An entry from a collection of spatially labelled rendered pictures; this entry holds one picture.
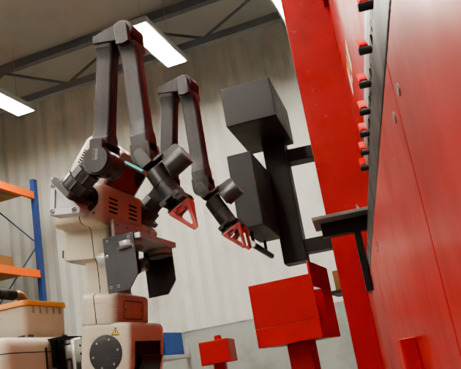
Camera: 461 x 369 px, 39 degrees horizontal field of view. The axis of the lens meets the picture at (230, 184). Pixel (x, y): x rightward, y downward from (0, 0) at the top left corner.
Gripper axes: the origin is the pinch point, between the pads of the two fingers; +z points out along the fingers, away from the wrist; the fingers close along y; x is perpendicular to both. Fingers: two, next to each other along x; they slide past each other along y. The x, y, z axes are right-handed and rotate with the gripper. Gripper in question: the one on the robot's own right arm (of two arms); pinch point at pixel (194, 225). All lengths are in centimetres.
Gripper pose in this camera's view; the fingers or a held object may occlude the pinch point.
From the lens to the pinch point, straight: 172.6
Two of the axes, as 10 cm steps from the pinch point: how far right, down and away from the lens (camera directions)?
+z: 5.7, 7.4, -3.7
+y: 3.4, 2.1, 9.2
